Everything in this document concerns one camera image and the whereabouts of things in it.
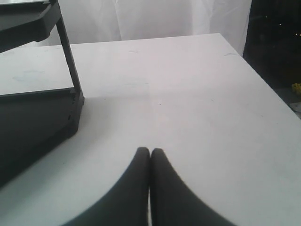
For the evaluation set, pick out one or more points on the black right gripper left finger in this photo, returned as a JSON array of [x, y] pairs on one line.
[[126, 203]]

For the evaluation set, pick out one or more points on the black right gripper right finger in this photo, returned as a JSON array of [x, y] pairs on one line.
[[172, 202]]

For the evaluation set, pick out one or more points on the black two-tier shelf rack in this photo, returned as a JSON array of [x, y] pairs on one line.
[[41, 98]]

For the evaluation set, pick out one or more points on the yellow object in background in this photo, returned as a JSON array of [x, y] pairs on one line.
[[296, 88]]

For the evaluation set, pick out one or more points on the white backdrop curtain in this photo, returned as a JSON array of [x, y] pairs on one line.
[[89, 21]]

